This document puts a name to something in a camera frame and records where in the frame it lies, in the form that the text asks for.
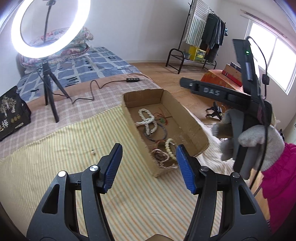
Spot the blue patterned bedsheet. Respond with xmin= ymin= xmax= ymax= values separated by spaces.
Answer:
xmin=17 ymin=47 xmax=139 ymax=102

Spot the black power cable with switch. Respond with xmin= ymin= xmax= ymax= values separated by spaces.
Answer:
xmin=53 ymin=78 xmax=146 ymax=105

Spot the black snack bag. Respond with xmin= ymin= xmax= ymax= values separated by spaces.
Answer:
xmin=0 ymin=86 xmax=31 ymax=141

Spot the window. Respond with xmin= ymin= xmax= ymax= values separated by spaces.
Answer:
xmin=245 ymin=20 xmax=295 ymax=94

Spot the dark blue bangle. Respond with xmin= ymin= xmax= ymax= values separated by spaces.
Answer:
xmin=143 ymin=123 xmax=168 ymax=142

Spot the orange gift box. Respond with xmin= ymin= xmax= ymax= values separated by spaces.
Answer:
xmin=201 ymin=69 xmax=243 ymax=92

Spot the cream bead bracelet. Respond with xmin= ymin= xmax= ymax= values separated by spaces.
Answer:
xmin=164 ymin=138 xmax=178 ymax=162

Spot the red book box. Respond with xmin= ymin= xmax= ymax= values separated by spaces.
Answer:
xmin=222 ymin=64 xmax=243 ymax=87

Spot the yellow striped cloth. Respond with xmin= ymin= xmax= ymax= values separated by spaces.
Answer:
xmin=1 ymin=106 xmax=198 ymax=240

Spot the black clamp on floor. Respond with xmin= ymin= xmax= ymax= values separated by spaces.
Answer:
xmin=206 ymin=101 xmax=223 ymax=121

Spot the brown bead bracelet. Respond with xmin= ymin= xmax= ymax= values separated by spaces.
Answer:
xmin=150 ymin=148 xmax=179 ymax=169

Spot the white ring light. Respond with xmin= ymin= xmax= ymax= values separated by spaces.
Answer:
xmin=11 ymin=0 xmax=91 ymax=59

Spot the right hand grey glove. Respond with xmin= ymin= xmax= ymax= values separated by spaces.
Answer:
xmin=212 ymin=109 xmax=285 ymax=179

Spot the folded floral quilt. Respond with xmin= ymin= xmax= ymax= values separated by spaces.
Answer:
xmin=19 ymin=26 xmax=94 ymax=75

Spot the yellow box on rack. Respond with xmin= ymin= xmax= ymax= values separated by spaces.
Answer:
xmin=189 ymin=46 xmax=206 ymax=62

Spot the long white pearl necklace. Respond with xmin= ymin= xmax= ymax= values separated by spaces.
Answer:
xmin=134 ymin=108 xmax=158 ymax=135

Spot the black tripod stand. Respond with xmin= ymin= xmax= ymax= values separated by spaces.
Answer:
xmin=40 ymin=61 xmax=71 ymax=123

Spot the black clothes rack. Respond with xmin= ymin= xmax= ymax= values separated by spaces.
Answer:
xmin=166 ymin=1 xmax=228 ymax=74

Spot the magenta sleeve forearm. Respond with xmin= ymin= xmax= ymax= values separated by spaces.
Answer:
xmin=262 ymin=143 xmax=296 ymax=232

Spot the brown cardboard box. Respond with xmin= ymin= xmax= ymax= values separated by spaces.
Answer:
xmin=122 ymin=89 xmax=209 ymax=177

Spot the pink checked blanket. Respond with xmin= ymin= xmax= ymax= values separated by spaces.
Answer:
xmin=1 ymin=80 xmax=159 ymax=159

